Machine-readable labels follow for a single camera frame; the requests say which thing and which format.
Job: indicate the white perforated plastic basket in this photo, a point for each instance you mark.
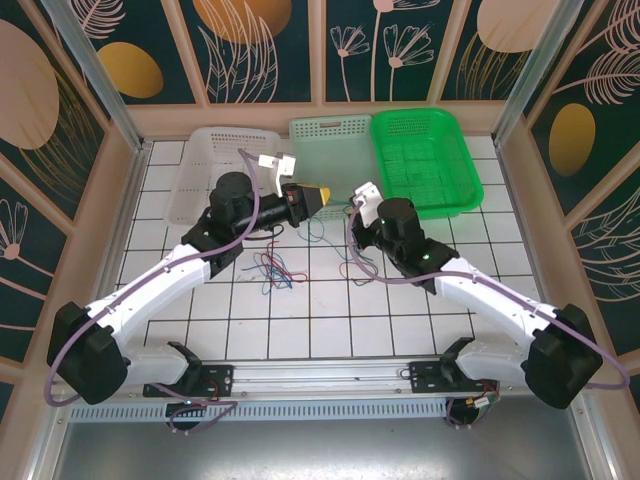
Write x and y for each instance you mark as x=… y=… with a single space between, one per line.
x=195 y=165

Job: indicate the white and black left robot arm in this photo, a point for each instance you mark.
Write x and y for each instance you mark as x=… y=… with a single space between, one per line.
x=150 y=290

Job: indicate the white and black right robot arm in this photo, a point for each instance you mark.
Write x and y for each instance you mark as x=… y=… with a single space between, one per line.
x=500 y=300

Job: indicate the mint perforated plastic basket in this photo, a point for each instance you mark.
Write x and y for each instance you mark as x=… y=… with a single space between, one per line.
x=330 y=160

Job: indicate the bright green plastic basket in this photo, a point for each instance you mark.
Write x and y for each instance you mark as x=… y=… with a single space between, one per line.
x=425 y=150

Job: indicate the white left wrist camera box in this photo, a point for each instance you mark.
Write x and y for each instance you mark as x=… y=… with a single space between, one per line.
x=277 y=165

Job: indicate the aluminium table side rail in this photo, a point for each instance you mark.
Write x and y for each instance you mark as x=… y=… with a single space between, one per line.
x=129 y=200
x=515 y=200

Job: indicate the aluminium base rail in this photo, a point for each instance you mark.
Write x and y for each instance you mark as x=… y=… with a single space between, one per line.
x=320 y=372

